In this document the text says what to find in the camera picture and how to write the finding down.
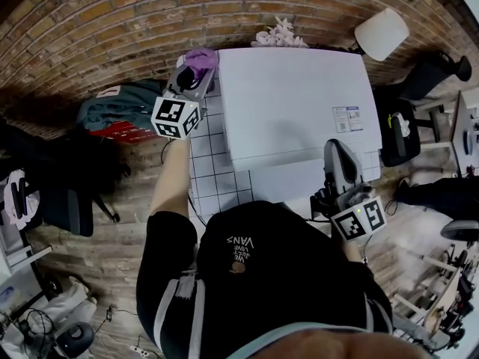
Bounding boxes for white crumpled cloth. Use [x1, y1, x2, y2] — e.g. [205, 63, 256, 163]
[31, 274, 99, 337]

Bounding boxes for person's right forearm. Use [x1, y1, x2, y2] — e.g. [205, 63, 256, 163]
[342, 233, 370, 266]

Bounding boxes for grey chair seat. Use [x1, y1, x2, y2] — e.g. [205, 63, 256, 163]
[440, 218, 479, 243]

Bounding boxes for white desk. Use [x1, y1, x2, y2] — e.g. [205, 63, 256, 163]
[451, 87, 479, 179]

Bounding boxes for pink artificial flowers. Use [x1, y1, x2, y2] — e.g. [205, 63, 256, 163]
[250, 16, 310, 49]

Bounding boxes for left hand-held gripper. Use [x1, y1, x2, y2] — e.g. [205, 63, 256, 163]
[150, 55, 217, 141]

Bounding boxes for person's black shirt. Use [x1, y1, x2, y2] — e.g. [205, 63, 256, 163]
[135, 200, 394, 359]

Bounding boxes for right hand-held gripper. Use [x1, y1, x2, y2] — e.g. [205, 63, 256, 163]
[310, 139, 386, 242]

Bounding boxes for white frame rack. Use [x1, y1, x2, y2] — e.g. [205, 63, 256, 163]
[388, 251, 463, 332]

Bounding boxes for purple cloth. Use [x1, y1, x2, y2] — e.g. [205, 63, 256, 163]
[185, 46, 220, 75]

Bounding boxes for black mesh office chair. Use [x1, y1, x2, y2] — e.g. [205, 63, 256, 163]
[40, 183, 121, 238]

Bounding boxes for person's left forearm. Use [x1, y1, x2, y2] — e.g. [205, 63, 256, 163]
[149, 137, 192, 221]

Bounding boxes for person's face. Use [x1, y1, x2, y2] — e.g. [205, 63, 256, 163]
[224, 327, 435, 359]

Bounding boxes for white item on chair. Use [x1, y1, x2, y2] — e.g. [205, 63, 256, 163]
[388, 111, 412, 138]

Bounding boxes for pink and white bag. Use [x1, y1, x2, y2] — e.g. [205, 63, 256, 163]
[0, 168, 43, 232]

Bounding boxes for black chair with headrest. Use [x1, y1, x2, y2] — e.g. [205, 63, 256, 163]
[398, 50, 473, 102]

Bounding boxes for red bag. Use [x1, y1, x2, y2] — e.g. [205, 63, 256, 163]
[89, 120, 161, 144]

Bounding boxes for white lamp shade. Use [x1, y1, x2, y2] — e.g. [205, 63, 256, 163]
[353, 7, 411, 62]

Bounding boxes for teal bag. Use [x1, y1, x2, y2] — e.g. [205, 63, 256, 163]
[76, 80, 168, 132]

